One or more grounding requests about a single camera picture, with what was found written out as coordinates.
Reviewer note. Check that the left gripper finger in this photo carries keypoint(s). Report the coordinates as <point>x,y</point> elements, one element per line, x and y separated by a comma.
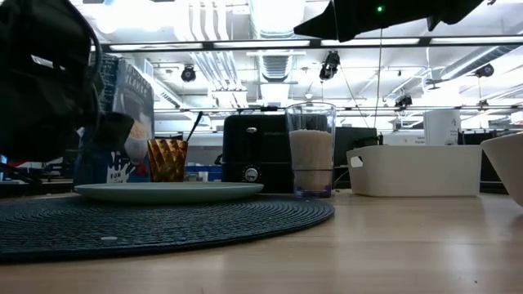
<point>116,130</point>

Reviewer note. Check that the blue cereal box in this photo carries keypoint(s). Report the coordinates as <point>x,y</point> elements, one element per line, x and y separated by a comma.
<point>130,94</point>

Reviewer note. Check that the white plastic bin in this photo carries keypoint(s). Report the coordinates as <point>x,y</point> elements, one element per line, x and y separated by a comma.
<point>412,171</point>

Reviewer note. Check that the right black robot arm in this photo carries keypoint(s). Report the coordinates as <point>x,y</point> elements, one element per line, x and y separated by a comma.
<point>367,14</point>

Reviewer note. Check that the amber glass cup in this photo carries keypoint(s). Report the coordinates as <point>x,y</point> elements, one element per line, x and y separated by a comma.
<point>167,161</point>

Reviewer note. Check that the black spoon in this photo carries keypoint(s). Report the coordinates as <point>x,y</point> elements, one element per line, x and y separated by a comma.
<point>195,124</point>

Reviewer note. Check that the pale green plate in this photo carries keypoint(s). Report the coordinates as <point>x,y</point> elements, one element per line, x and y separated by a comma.
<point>167,192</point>

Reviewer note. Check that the dark round woven placemat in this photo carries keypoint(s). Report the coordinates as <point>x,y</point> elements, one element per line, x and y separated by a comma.
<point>163,228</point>

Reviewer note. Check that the black four-slot toaster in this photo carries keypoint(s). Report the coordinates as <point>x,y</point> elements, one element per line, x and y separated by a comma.
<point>253,143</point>

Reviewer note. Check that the tall clear glass of milk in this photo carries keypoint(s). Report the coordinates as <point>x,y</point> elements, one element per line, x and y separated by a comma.
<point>311,155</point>

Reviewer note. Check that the black screen panel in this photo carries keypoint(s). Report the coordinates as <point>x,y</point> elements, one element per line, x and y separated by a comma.
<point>355,143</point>

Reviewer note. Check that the white plastic bucket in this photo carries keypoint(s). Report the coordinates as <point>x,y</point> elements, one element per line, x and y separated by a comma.
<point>441,126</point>

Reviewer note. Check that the beige ceramic bowl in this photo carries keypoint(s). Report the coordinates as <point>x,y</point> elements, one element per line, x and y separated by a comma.
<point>506,163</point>

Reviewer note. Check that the black overhead camera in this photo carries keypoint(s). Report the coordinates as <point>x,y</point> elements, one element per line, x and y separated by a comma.
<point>329,65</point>

